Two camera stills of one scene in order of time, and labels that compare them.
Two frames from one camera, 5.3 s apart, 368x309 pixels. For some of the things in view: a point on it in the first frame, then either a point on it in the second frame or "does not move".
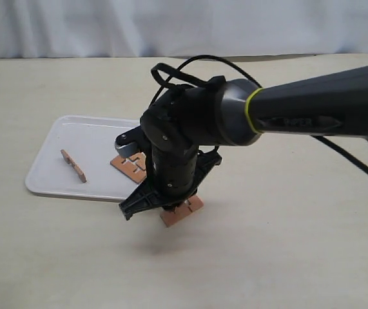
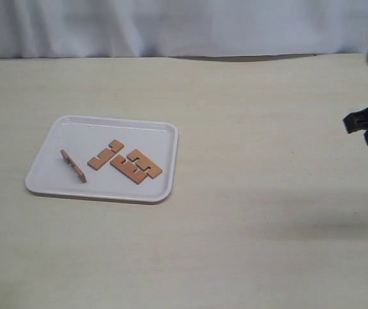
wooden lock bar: x=78 y=170 does not move
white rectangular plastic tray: x=91 y=142 does not move
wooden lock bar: x=188 y=206 → x=106 y=154
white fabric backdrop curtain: x=33 y=29 does not move
